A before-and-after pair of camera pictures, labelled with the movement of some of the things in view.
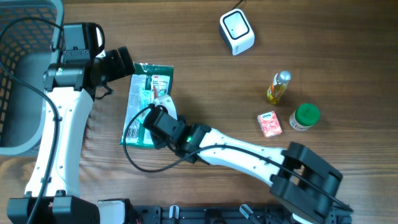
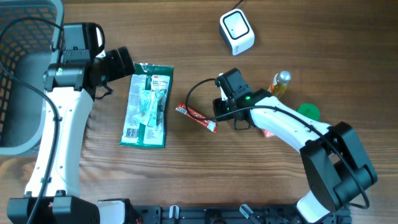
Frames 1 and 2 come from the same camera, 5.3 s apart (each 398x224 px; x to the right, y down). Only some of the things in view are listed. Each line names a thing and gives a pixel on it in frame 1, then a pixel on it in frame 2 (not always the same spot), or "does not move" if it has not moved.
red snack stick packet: x=155 y=91 -> x=211 y=124
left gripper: x=118 y=67 does not move
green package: x=149 y=82 does not move
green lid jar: x=305 y=116 does not move
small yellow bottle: x=279 y=84 does not move
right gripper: x=158 y=142 -> x=218 y=103
